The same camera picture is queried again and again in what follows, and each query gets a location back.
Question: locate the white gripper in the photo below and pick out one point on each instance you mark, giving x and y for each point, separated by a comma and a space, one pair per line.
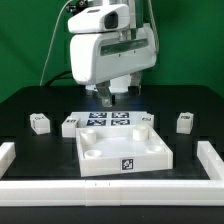
96, 58

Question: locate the white square tabletop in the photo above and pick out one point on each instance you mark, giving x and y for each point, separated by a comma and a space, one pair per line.
112, 150

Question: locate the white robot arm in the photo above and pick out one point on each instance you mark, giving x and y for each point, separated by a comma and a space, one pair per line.
120, 85

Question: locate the white sheet with tags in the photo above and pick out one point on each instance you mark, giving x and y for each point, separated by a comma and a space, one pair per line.
117, 118

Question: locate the white U-shaped fence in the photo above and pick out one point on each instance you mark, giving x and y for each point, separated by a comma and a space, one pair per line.
208, 192

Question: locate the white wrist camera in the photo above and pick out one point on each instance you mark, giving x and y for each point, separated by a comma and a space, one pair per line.
100, 19

